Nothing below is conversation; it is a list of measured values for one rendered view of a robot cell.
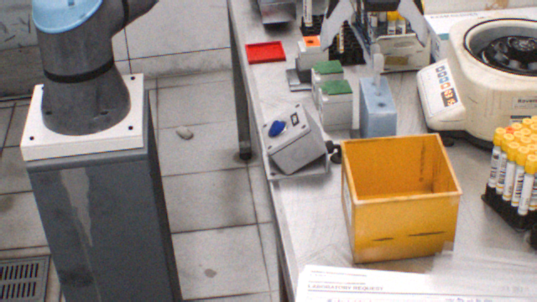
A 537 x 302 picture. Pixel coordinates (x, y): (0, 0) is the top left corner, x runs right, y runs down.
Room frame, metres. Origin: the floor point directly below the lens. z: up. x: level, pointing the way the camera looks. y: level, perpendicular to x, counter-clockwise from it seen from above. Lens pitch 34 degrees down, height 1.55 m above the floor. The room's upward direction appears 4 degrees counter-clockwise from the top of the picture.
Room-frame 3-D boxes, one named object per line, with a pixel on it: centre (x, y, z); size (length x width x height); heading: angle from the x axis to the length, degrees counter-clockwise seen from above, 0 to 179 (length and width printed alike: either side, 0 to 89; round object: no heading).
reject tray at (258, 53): (1.30, -0.01, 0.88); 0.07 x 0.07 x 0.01; 5
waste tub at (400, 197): (0.79, -0.16, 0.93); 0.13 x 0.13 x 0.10; 1
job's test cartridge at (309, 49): (1.18, -0.09, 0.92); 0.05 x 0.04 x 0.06; 95
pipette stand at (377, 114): (0.96, -0.16, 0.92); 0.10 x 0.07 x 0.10; 0
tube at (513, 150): (0.80, -0.32, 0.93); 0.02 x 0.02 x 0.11
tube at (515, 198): (0.78, -0.33, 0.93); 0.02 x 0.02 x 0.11
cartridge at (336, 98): (1.05, -0.11, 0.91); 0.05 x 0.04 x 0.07; 95
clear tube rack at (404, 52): (1.30, -0.24, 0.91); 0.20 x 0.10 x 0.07; 5
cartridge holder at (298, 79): (1.18, -0.09, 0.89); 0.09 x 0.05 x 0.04; 95
